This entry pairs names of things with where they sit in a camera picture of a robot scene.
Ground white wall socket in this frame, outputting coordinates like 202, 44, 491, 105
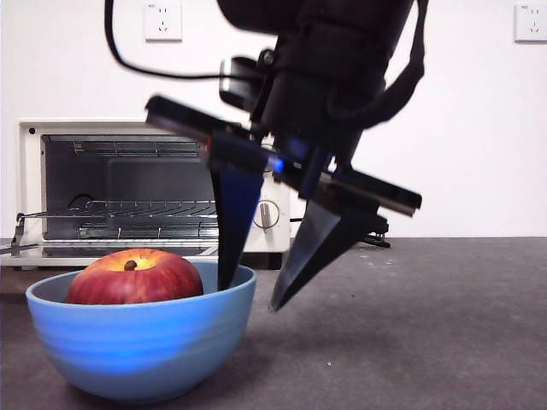
514, 3, 547, 44
144, 3, 184, 43

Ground blue bowl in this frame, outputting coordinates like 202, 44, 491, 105
26, 261, 257, 405

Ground black oven power cable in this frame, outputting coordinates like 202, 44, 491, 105
290, 217, 392, 249

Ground red apple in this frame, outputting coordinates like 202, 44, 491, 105
66, 248, 204, 306

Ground black braided cable sleeve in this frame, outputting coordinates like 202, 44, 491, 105
328, 0, 430, 132

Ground oven door with beige handle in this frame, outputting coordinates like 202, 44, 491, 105
0, 243, 220, 296

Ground thin black camera cable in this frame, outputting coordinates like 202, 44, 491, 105
103, 0, 223, 82

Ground metal wire oven rack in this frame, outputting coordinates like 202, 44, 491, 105
19, 198, 221, 221

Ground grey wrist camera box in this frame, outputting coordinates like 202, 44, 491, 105
219, 55, 275, 108

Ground cream Toshiba toaster oven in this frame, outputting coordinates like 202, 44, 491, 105
19, 118, 291, 271

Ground cream oven knob upright pointer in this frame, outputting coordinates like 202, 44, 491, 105
251, 199, 282, 232

